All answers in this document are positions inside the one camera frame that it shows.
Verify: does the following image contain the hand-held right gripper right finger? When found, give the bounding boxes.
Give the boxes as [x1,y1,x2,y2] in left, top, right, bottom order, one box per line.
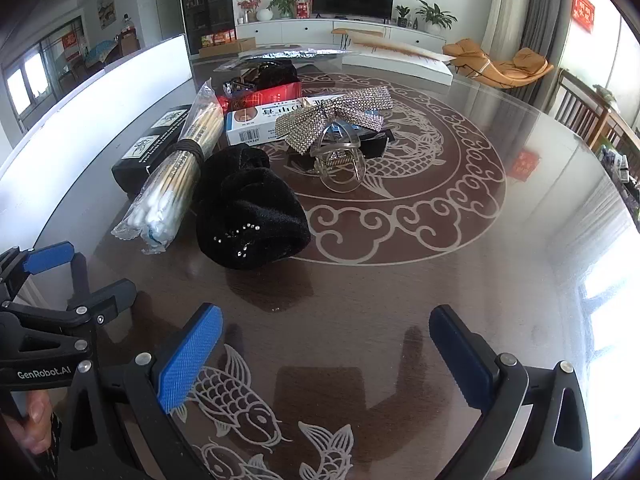
[429,304,593,480]

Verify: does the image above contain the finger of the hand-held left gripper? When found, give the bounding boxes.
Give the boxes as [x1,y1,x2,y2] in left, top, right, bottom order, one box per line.
[0,241,76,306]
[67,280,138,326]

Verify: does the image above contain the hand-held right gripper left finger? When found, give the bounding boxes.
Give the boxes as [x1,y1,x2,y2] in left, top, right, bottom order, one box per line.
[60,302,223,480]

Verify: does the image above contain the black velvet hat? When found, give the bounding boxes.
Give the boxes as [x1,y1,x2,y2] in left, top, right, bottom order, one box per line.
[194,143,312,271]

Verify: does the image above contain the red packet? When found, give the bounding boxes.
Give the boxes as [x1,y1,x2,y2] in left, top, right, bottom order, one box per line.
[226,85,303,113]

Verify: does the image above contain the person's left hand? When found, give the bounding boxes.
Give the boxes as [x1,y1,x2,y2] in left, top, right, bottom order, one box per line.
[5,391,54,456]

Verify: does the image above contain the cotton swab pack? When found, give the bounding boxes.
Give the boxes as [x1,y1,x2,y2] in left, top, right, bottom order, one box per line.
[111,81,224,254]

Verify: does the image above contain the black flat box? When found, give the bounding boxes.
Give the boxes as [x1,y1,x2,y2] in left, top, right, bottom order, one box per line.
[111,105,193,196]

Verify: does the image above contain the table with blue cloth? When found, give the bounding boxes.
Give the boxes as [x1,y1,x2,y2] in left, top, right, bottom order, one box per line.
[82,40,121,68]

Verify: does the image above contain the white and blue box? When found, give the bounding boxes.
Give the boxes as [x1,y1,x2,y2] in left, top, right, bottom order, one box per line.
[223,95,331,147]

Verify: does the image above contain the clear claw hair clip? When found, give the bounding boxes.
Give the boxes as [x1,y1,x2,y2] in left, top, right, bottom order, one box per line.
[314,119,365,193]

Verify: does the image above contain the rhinestone bow hair clip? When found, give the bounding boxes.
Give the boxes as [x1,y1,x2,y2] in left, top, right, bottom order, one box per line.
[274,86,392,155]

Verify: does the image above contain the cardboard box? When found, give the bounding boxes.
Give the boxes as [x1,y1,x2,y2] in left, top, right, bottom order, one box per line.
[198,37,256,58]

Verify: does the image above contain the black cloth pouch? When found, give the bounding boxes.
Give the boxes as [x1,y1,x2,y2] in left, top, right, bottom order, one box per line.
[235,59,301,96]

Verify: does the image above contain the wooden chair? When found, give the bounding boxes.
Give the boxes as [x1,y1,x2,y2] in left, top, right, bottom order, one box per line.
[554,69,608,136]

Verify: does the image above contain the silver foil pack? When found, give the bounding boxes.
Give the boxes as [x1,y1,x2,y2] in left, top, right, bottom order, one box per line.
[235,46,346,68]

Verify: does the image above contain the black display cabinet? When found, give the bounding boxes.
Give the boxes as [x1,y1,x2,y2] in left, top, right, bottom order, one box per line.
[177,0,236,56]

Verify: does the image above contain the white foam box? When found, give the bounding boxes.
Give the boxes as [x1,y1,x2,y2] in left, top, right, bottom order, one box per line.
[342,40,457,87]

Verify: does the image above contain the orange lounge chair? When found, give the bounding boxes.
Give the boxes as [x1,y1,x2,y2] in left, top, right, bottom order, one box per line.
[442,37,556,90]

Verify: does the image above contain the red flowers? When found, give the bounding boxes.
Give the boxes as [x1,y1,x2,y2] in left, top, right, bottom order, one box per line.
[236,0,266,23]

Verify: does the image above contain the white television cabinet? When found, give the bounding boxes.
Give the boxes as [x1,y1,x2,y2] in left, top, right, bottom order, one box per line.
[235,17,448,56]

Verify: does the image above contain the bushy potted plant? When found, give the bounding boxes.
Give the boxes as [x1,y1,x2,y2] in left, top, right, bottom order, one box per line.
[267,0,301,20]

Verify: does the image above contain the wooden bench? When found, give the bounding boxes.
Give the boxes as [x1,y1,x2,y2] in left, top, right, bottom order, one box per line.
[331,27,390,51]

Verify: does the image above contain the large potted plant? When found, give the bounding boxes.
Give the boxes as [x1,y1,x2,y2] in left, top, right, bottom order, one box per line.
[416,0,458,36]

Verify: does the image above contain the covered standing air conditioner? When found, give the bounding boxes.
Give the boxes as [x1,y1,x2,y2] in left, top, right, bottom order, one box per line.
[481,0,533,61]

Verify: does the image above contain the grey curtain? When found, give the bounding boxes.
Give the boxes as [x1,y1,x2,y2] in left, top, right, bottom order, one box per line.
[520,0,576,68]

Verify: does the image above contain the black hair tie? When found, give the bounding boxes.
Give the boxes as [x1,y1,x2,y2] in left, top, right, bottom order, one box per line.
[172,139,206,163]

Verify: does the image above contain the wall painting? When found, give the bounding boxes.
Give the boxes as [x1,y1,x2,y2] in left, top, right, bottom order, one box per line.
[96,0,117,30]

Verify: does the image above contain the red wall hanging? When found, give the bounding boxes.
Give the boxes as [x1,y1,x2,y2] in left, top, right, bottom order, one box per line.
[571,0,596,35]

